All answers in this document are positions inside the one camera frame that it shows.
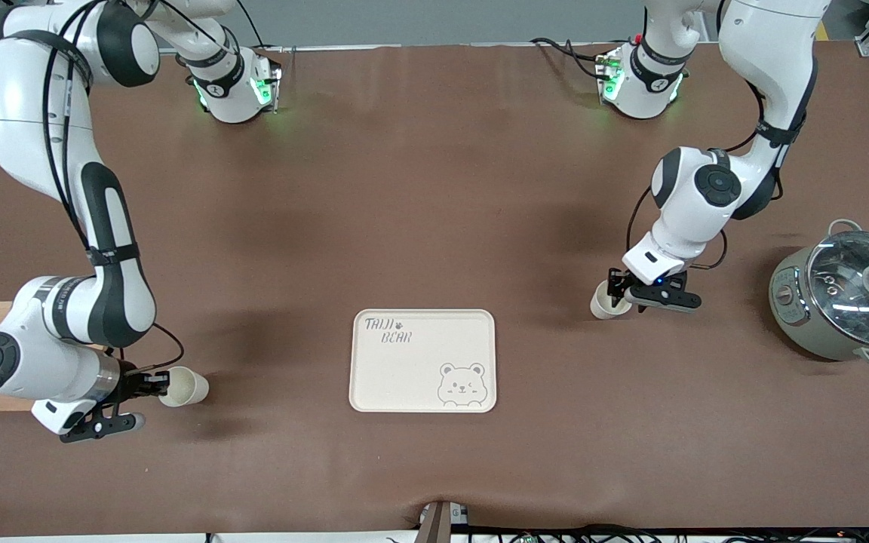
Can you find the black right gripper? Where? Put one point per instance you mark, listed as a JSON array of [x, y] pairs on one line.
[[130, 384]]

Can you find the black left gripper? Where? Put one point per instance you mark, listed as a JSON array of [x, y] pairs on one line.
[[618, 286]]

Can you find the white IKEA cup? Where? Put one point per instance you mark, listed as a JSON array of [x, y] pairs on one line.
[[189, 386], [602, 305]]

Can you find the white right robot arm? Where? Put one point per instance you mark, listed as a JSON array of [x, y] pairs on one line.
[[35, 128]]

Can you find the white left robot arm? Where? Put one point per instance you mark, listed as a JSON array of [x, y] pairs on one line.
[[770, 68]]

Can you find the grey cooking pot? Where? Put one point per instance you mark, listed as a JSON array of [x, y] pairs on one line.
[[793, 317]]

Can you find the brown table mat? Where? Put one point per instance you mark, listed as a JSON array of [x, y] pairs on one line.
[[434, 188]]

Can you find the beige bear print tray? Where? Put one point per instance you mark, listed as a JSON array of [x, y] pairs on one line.
[[419, 377]]

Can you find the glass pot lid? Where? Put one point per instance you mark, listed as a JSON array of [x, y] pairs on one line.
[[853, 302]]

